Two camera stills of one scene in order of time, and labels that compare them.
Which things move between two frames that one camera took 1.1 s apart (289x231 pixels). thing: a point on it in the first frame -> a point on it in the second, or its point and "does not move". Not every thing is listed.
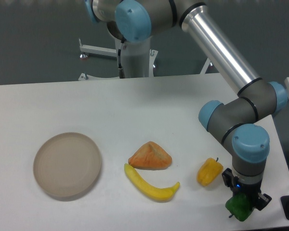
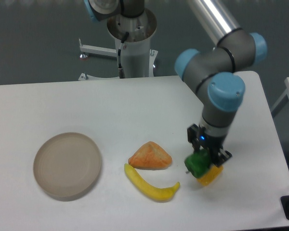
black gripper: [238, 186] -> [212, 143]
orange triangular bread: [151, 157] does not move
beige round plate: [66, 165] does not move
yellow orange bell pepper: [209, 172] does not move
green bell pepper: [240, 206] -> [198, 162]
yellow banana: [157, 194] does not move
